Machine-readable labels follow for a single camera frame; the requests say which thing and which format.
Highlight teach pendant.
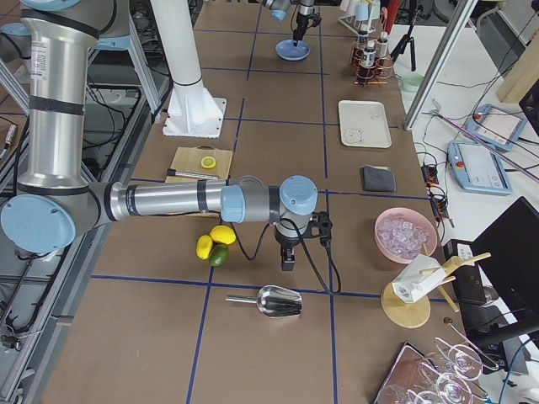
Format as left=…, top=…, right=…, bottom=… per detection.
left=465, top=104, right=527, bottom=152
left=447, top=141, right=513, bottom=195

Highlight glass cups on tray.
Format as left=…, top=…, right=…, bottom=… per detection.
left=373, top=337, right=499, bottom=403

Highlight black tripod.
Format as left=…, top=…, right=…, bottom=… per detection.
left=390, top=0, right=421, bottom=72

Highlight wooden cutting board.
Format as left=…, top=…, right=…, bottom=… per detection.
left=165, top=146, right=233, bottom=183

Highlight green lime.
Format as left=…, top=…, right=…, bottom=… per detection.
left=208, top=244, right=229, bottom=268

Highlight steel rod black tip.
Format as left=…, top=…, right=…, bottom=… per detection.
left=167, top=168, right=219, bottom=180

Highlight wooden stand with carton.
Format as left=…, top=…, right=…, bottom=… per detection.
left=381, top=252, right=491, bottom=328

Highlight blue plate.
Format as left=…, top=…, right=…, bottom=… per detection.
left=275, top=40, right=311, bottom=61

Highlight black monitor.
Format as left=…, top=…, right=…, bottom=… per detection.
left=444, top=195, right=539, bottom=350

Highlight teach pendant near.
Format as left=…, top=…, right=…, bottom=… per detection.
left=447, top=141, right=513, bottom=195

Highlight copper wire bottle rack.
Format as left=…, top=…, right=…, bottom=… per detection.
left=350, top=40, right=395, bottom=86

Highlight green bowl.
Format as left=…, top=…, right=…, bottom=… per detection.
left=399, top=72, right=424, bottom=93

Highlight yellow lemon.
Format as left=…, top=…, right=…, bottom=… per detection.
left=195, top=235, right=214, bottom=260
left=210, top=225, right=237, bottom=245

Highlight cream bear tray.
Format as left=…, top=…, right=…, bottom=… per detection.
left=338, top=100, right=392, bottom=148

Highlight teach pendant far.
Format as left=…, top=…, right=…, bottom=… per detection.
left=465, top=104, right=527, bottom=152

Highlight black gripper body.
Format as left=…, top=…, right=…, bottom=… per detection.
left=292, top=4, right=322, bottom=37
left=275, top=212, right=333, bottom=250

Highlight grey yellow cloth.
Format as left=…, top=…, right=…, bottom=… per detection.
left=360, top=165, right=397, bottom=192

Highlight metal scoop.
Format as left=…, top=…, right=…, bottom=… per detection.
left=226, top=285, right=303, bottom=318

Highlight reacher grabber stick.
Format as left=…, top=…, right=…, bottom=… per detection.
left=420, top=98, right=539, bottom=182

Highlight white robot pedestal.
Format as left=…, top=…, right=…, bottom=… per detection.
left=151, top=0, right=227, bottom=138

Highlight white wire cup basket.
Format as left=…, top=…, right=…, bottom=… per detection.
left=338, top=0, right=382, bottom=33

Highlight aluminium frame post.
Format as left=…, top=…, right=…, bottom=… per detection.
left=403, top=0, right=478, bottom=130

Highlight bottle white cap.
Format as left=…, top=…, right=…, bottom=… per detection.
left=355, top=30, right=369, bottom=51
left=376, top=31, right=388, bottom=58
left=360, top=40, right=376, bottom=69

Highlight lemon half slice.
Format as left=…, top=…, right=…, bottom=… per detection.
left=200, top=156, right=217, bottom=170

